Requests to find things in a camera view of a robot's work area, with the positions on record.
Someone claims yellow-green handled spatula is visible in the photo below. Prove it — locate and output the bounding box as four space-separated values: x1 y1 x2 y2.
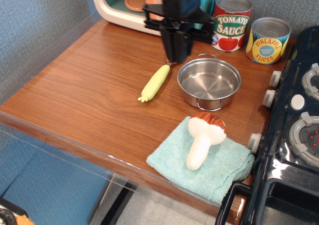
138 59 176 103

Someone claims grey stove knob top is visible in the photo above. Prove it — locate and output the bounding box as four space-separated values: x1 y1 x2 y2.
269 70 282 88

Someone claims stainless steel pot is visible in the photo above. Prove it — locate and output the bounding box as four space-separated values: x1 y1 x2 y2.
177 53 241 112

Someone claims tomato sauce can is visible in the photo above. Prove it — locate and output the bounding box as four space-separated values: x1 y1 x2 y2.
211 0 253 52

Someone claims black toy stove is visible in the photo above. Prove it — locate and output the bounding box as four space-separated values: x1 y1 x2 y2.
216 26 319 225

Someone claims light teal cloth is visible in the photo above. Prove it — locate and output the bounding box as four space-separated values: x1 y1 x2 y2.
146 116 255 206

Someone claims grey stove knob bottom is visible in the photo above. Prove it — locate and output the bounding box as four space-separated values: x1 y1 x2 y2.
248 133 262 154

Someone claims pineapple slices can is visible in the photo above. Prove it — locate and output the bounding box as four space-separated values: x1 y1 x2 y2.
246 17 292 65

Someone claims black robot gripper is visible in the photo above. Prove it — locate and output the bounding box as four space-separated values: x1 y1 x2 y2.
143 0 216 63

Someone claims plush mushroom toy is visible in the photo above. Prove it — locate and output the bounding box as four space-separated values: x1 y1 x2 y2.
186 112 227 171

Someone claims grey stove knob middle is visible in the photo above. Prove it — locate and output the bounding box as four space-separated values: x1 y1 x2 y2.
263 90 276 108

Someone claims teal toy microwave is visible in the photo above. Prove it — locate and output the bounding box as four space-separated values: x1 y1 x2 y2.
91 0 217 37

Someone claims grey stove knob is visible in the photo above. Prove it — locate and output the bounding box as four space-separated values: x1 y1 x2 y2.
263 90 276 108
248 133 262 154
269 70 282 88

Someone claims orange plate in microwave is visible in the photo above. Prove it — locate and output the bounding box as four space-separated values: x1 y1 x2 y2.
125 0 146 12

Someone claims black orange object corner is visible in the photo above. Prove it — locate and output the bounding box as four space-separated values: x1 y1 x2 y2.
0 198 35 225

